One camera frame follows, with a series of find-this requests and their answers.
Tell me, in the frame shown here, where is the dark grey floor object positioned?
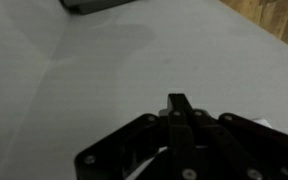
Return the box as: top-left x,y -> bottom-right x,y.
62,0 -> 135,14

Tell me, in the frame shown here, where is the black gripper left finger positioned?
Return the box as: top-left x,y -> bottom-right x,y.
74,113 -> 167,180

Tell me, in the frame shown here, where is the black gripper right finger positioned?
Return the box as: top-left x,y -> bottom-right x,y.
167,93 -> 288,180

